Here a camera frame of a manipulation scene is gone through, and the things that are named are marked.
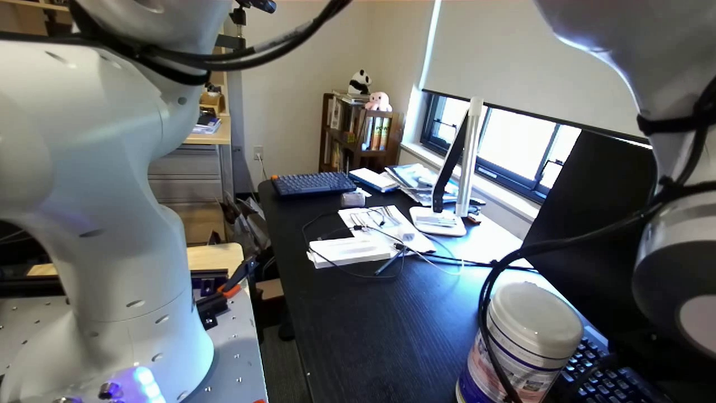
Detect black computer monitor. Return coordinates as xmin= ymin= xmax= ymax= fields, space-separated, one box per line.
xmin=519 ymin=127 xmax=677 ymax=353

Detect light wooden board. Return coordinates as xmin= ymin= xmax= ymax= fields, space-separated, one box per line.
xmin=24 ymin=241 xmax=245 ymax=283

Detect pink plush toy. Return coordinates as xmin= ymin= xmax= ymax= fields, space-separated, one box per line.
xmin=365 ymin=89 xmax=394 ymax=114

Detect thin wire eyeglasses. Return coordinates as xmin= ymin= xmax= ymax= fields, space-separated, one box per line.
xmin=353 ymin=208 xmax=406 ymax=233

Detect red and black cable bundle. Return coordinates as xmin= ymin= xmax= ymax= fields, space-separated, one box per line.
xmin=190 ymin=254 xmax=262 ymax=332

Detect black window frame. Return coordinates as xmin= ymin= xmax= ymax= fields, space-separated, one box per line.
xmin=417 ymin=87 xmax=658 ymax=206

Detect dark wooden bookshelf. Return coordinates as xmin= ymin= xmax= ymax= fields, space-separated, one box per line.
xmin=318 ymin=89 xmax=405 ymax=175

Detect flat white box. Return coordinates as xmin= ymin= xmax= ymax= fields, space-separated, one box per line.
xmin=303 ymin=233 xmax=401 ymax=270

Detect cardboard box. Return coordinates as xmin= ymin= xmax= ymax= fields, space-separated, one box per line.
xmin=176 ymin=203 xmax=231 ymax=248

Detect grey perforated mounting plate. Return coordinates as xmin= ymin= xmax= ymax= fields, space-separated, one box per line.
xmin=0 ymin=287 xmax=271 ymax=403

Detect stack of magazines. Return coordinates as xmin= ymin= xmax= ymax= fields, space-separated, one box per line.
xmin=382 ymin=161 xmax=488 ymax=210

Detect white jar with label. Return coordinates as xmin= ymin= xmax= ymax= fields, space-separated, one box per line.
xmin=454 ymin=281 xmax=586 ymax=403

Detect light wooden shelf unit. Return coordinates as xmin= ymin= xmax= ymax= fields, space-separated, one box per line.
xmin=181 ymin=70 xmax=233 ymax=148

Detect grey camera stand pole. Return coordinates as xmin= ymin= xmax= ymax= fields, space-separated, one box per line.
xmin=222 ymin=0 xmax=279 ymax=198

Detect panda plush toy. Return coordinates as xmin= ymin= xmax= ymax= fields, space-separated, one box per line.
xmin=344 ymin=68 xmax=375 ymax=104

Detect white notebook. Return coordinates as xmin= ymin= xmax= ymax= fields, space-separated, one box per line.
xmin=346 ymin=165 xmax=401 ymax=194

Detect black keyboard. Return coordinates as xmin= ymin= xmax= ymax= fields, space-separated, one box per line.
xmin=545 ymin=323 xmax=674 ymax=403

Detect blue pen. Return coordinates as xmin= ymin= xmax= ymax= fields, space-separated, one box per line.
xmin=373 ymin=250 xmax=408 ymax=278

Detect small white box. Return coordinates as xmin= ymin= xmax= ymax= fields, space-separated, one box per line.
xmin=339 ymin=188 xmax=373 ymax=208

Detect white roller blind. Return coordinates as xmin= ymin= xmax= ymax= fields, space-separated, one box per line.
xmin=411 ymin=0 xmax=645 ymax=142

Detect white paper sheet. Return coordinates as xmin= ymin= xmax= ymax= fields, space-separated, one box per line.
xmin=335 ymin=203 xmax=439 ymax=256

